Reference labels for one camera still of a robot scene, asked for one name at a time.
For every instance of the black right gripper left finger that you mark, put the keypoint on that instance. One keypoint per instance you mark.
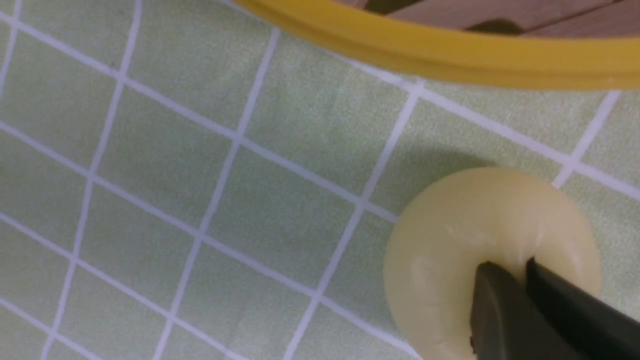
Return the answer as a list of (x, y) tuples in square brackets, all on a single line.
[(506, 325)]

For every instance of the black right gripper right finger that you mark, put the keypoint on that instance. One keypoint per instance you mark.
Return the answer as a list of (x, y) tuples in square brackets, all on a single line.
[(590, 326)]

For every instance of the pale yellow smooth bun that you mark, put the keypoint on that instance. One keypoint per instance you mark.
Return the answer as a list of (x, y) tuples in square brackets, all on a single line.
[(486, 214)]

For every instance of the bamboo steamer tray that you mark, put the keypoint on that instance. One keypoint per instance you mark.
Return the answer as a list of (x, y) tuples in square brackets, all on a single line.
[(455, 55)]

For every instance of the green checkered tablecloth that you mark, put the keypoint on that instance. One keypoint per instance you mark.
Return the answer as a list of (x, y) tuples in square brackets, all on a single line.
[(181, 180)]

